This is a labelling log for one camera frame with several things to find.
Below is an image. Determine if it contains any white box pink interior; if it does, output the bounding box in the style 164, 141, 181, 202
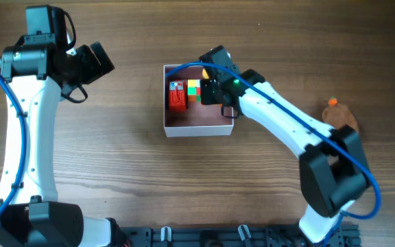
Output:
163, 64, 234, 137

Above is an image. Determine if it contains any brown plush capybara with orange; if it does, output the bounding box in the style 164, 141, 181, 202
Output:
322, 97, 359, 132

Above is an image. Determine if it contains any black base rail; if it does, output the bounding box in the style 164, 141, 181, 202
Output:
115, 223, 360, 247

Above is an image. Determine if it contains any yellow duck toy blue hat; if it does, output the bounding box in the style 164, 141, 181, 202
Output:
202, 69, 210, 80

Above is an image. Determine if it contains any left blue cable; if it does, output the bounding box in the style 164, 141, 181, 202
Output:
0, 68, 29, 241

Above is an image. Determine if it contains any red toy fire truck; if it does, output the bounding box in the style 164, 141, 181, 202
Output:
168, 80, 187, 113

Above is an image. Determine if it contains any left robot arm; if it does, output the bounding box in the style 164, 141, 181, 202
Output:
0, 5, 120, 246

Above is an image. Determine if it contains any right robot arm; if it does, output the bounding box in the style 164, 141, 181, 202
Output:
198, 45, 379, 246

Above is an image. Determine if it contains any multicolour puzzle cube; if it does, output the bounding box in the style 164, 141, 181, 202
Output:
187, 79, 201, 102

